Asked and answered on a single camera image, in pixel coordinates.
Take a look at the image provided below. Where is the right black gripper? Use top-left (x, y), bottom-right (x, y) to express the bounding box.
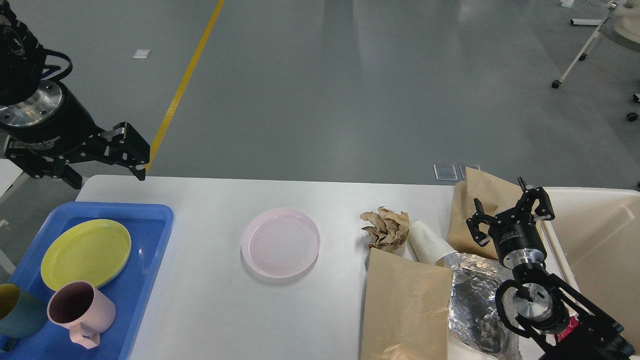
top-left (465, 177), bottom-right (555, 270)

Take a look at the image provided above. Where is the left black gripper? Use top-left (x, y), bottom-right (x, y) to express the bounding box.
top-left (0, 80), bottom-right (151, 190)

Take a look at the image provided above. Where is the pink mug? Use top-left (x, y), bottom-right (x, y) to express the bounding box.
top-left (46, 281), bottom-right (117, 349)

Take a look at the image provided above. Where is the teal green mug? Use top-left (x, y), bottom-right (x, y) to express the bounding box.
top-left (0, 283), bottom-right (48, 353)

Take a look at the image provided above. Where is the pink plate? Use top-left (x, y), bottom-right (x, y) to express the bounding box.
top-left (240, 208), bottom-right (321, 280)

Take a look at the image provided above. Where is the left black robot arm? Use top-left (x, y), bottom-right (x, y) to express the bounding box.
top-left (0, 0), bottom-right (150, 190)

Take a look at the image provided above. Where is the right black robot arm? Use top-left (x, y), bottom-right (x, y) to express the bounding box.
top-left (466, 178), bottom-right (635, 360)

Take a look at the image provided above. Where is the rear brown paper bag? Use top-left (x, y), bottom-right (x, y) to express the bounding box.
top-left (446, 168), bottom-right (522, 260)

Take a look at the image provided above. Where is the brown paper bag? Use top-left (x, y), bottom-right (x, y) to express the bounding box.
top-left (359, 248), bottom-right (453, 360)
top-left (446, 168), bottom-right (522, 260)

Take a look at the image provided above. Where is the white side table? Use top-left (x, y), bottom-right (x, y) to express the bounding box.
top-left (0, 158), bottom-right (23, 275)

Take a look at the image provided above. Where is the clear floor plate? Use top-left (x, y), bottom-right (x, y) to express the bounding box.
top-left (433, 163), bottom-right (482, 182)

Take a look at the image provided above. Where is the white paper cup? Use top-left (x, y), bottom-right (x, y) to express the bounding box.
top-left (407, 221), bottom-right (457, 265)

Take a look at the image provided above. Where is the beige plastic bin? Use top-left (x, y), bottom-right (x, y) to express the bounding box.
top-left (546, 187), bottom-right (640, 350)

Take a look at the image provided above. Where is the yellow plate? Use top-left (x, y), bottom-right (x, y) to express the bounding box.
top-left (40, 219), bottom-right (132, 291)

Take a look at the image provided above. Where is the blue plastic tray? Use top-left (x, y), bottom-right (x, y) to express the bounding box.
top-left (1, 202), bottom-right (174, 360)

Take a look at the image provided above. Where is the crumpled aluminium foil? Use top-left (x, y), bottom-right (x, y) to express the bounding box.
top-left (441, 251), bottom-right (522, 360)

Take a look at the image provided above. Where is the crumpled brown paper ball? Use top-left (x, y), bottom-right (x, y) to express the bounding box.
top-left (359, 206), bottom-right (410, 253)

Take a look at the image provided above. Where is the front brown paper bag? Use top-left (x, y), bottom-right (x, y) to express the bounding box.
top-left (359, 248), bottom-right (453, 360)

